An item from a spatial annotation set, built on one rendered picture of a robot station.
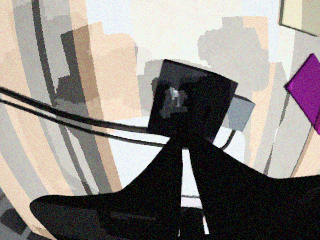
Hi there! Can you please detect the flat magenta rectangular slab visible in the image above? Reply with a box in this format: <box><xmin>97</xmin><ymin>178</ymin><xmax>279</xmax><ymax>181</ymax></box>
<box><xmin>285</xmin><ymin>53</ymin><xmax>320</xmax><ymax>135</ymax></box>

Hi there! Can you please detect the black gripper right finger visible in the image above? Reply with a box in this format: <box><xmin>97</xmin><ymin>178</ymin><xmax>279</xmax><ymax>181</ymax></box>
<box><xmin>188</xmin><ymin>132</ymin><xmax>320</xmax><ymax>240</ymax></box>

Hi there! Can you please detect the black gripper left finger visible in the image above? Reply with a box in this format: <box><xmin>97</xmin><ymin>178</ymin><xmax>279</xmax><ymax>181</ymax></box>
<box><xmin>29</xmin><ymin>133</ymin><xmax>183</xmax><ymax>240</ymax></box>

